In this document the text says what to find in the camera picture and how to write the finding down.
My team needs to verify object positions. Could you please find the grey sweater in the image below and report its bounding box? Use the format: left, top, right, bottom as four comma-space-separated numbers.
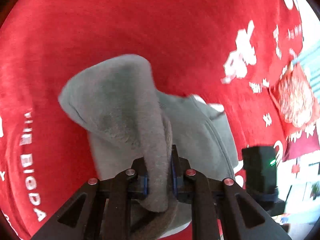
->
59, 55, 238, 239

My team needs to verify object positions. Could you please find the red blanket with white print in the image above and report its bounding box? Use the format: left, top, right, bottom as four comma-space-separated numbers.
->
1, 0, 303, 239

